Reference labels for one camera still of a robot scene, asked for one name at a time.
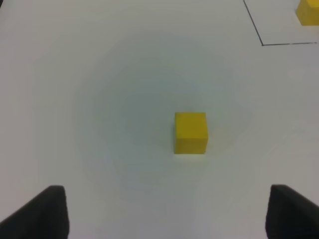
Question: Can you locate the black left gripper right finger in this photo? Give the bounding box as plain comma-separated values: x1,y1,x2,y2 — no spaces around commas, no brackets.
265,185,319,239

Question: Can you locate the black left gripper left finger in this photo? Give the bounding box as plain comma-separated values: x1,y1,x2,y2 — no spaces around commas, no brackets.
0,185,70,239

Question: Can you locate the yellow template block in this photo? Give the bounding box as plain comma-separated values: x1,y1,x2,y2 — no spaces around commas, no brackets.
296,0,319,26

